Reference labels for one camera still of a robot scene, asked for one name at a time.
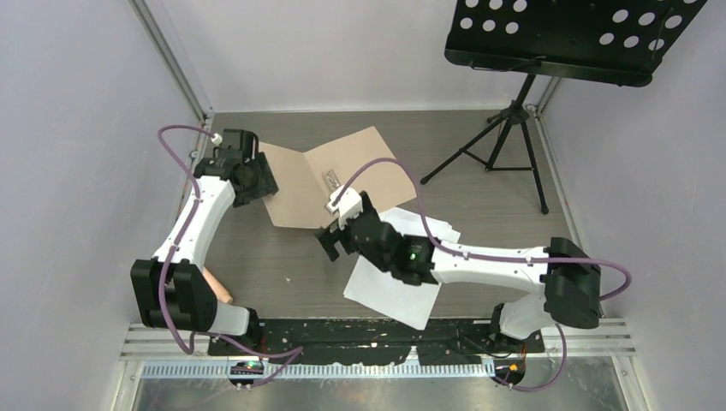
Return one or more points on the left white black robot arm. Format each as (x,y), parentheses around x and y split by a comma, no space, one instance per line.
(170,288)

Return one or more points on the silver folder clip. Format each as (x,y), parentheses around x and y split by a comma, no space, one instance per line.
(330,180)

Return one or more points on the white paper sheets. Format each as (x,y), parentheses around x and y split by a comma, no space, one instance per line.
(379,291)

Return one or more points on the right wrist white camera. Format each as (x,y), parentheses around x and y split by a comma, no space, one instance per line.
(344,202)

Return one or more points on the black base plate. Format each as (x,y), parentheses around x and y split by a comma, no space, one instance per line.
(377,342)

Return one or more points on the brown cardboard folder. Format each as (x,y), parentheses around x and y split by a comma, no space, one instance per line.
(307,181)

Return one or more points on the aluminium frame rail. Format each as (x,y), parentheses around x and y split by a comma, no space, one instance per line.
(159,357)

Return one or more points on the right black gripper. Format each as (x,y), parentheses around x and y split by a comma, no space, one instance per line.
(330,238)

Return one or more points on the beige handle tool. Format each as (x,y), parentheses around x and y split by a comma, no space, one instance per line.
(221,293)

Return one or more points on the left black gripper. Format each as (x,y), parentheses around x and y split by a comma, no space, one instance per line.
(265,183)

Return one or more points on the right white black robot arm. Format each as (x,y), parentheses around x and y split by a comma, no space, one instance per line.
(561,283)

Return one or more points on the black music stand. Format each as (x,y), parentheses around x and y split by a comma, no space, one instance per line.
(612,42)

